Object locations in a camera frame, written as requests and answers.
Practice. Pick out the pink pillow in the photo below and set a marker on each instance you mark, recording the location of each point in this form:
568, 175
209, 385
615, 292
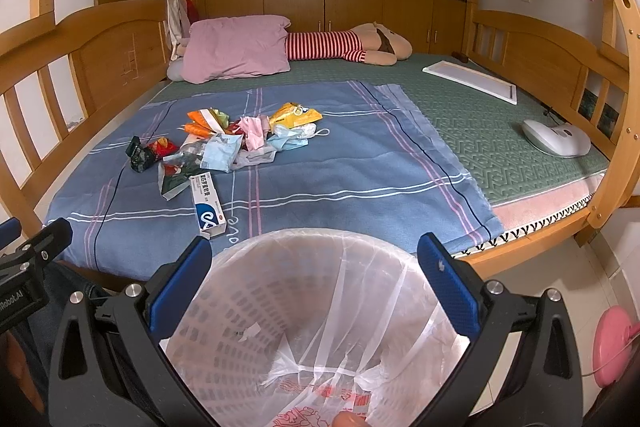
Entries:
236, 47

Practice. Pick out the white lined trash basket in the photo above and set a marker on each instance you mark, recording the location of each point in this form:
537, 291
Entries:
294, 327

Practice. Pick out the striped plush doll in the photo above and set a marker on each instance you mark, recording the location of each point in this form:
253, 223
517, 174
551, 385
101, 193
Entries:
369, 43

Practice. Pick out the pink round object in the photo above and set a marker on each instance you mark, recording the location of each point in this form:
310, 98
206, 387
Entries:
611, 353

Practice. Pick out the dark green wrapper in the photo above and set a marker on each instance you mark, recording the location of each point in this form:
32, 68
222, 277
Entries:
144, 156

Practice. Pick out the orange white wrapper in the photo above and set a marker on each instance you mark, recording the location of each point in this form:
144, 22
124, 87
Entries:
206, 122

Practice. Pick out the wooden bunk bed frame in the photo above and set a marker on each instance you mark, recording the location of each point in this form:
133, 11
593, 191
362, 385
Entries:
64, 80

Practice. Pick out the pink face mask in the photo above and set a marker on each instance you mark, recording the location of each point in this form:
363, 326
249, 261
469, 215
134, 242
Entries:
254, 129

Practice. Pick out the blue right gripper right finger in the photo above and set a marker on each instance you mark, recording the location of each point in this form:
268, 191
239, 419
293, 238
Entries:
455, 284

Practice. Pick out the white flat board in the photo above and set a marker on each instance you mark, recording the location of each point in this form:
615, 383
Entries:
471, 78

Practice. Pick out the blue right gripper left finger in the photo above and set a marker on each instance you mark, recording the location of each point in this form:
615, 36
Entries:
173, 287

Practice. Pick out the yellow snack bag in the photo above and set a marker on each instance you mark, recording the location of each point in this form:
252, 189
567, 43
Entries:
291, 115

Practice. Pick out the clear plastic wrapper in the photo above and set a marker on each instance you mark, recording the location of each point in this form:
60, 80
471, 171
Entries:
176, 170

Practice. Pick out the light blue face mask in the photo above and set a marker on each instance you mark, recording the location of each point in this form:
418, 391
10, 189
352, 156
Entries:
284, 138

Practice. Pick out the white electronic device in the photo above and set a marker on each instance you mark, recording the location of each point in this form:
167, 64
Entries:
562, 140

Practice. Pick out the blue tissue pack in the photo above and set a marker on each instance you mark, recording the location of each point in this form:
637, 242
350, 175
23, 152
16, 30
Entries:
220, 152

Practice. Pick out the blue plaid bed sheet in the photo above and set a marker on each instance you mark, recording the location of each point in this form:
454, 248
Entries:
375, 166

